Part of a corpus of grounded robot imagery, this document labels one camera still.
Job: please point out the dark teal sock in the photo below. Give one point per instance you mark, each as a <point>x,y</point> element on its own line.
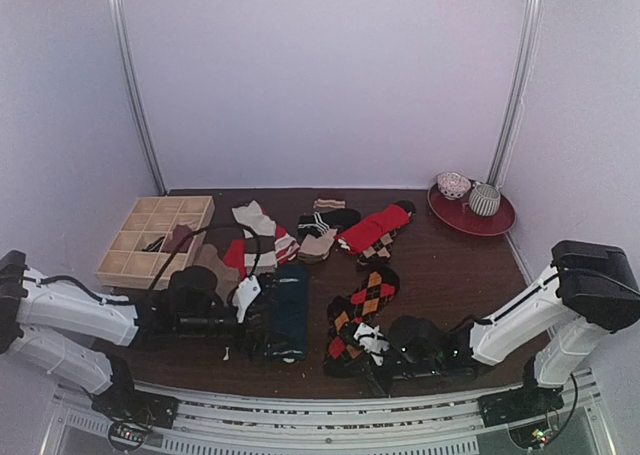
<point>287,330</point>

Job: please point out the red round tray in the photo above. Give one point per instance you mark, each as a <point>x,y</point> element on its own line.
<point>458,215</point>

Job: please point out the left aluminium corner post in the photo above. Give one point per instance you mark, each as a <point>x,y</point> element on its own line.
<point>134,95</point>

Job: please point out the argyle brown sock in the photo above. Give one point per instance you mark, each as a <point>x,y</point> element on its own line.
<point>378,254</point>

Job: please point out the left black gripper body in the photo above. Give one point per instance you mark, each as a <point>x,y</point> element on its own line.
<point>196,327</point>

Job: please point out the maroon sock in box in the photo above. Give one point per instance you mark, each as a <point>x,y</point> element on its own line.
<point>179,240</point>

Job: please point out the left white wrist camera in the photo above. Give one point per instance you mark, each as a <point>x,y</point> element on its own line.
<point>245,294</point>

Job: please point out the right aluminium corner post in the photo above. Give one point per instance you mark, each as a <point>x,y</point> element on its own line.
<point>515,103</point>

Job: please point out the striped grey cup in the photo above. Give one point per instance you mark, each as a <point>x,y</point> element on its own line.
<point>484,200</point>

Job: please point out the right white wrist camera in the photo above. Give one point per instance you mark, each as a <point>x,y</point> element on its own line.
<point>372,341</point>

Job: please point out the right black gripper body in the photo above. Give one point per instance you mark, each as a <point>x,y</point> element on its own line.
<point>373,363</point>

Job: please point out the beige brown striped sock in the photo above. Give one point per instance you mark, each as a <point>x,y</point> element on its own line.
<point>260,242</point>

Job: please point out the tan brown sock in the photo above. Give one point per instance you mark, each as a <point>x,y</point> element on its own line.
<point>227,277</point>

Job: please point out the black white striped sock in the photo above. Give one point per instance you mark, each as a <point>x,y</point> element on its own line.
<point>318,223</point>

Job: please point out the argyle black red orange sock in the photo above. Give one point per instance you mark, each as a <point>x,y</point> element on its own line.
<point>377,290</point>

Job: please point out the red white brown striped sock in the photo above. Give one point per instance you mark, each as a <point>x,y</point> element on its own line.
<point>286,248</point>

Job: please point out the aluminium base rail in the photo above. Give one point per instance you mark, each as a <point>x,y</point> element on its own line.
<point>213,423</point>

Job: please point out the wooden compartment box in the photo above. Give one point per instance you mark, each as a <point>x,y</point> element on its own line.
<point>134,259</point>

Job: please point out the aluminium corner post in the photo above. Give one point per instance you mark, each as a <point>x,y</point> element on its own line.
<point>134,95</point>
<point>515,103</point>

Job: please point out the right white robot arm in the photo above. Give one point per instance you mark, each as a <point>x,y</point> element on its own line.
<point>589,289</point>

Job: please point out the white patterned bowl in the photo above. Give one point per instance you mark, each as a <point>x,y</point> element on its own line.
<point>453,185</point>

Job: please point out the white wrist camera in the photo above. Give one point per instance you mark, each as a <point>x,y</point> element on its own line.
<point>245,294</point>
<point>372,341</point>

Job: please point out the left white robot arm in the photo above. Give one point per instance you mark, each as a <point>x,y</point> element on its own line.
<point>38,313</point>

